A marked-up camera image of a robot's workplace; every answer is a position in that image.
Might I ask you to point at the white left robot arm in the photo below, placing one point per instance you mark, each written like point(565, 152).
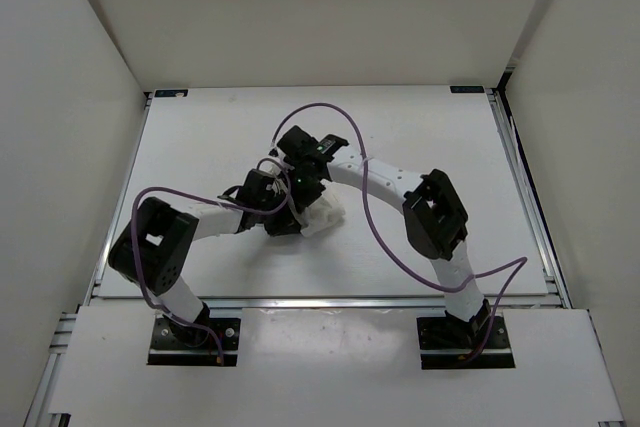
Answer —
point(152, 249)

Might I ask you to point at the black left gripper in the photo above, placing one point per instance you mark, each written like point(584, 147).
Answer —
point(287, 224)

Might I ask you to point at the blue corner label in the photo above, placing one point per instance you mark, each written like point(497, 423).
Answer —
point(171, 93)
point(463, 89)

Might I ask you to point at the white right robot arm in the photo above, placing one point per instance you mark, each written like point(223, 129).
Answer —
point(434, 217)

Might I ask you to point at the blue right corner label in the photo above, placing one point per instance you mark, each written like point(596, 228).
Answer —
point(463, 89)

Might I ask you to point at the aluminium frame rail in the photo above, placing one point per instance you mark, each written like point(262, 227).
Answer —
point(527, 191)
point(39, 413)

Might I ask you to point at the aluminium right frame rail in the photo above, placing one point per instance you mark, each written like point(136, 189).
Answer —
point(527, 191)

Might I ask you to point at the blue left corner label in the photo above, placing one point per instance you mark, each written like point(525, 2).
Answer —
point(171, 93)

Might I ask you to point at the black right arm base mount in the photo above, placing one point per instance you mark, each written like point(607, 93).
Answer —
point(448, 343)

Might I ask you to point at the aluminium left frame rail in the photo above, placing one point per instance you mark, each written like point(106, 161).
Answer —
point(39, 413)

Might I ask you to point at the white pleated skirt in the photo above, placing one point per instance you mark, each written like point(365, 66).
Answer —
point(324, 213)

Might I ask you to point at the aluminium front table rail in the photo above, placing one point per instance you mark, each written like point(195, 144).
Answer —
point(550, 300)

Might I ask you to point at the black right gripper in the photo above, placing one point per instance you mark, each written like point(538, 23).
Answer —
point(299, 199)

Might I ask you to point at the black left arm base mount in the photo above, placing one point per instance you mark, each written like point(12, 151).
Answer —
point(175, 345)

